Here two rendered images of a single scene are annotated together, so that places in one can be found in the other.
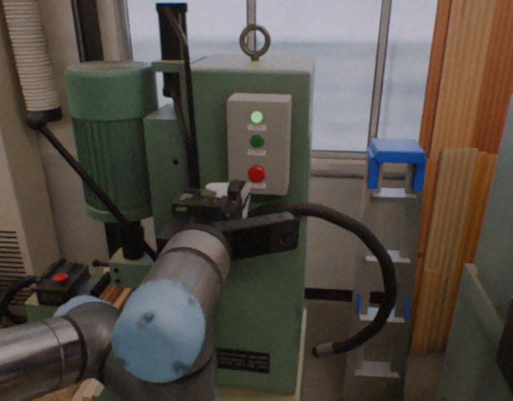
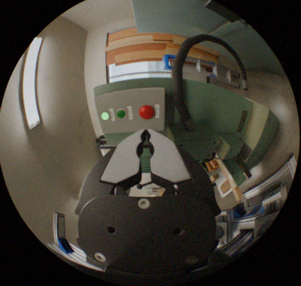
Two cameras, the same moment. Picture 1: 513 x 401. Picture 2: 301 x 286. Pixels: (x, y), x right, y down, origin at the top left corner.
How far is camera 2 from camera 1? 60 cm
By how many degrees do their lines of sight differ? 34
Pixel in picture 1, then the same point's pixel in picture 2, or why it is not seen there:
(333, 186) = not seen: hidden behind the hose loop
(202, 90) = (113, 138)
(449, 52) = (142, 57)
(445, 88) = (151, 56)
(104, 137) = (145, 168)
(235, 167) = (144, 127)
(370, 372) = (229, 77)
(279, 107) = (96, 102)
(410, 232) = (190, 59)
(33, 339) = not seen: outside the picture
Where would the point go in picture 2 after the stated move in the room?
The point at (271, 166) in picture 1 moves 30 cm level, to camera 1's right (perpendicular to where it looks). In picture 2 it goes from (139, 100) to (137, 12)
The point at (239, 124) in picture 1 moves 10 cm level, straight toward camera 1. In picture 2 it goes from (113, 126) to (89, 144)
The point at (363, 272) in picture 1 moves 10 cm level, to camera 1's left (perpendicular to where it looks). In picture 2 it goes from (204, 72) to (204, 80)
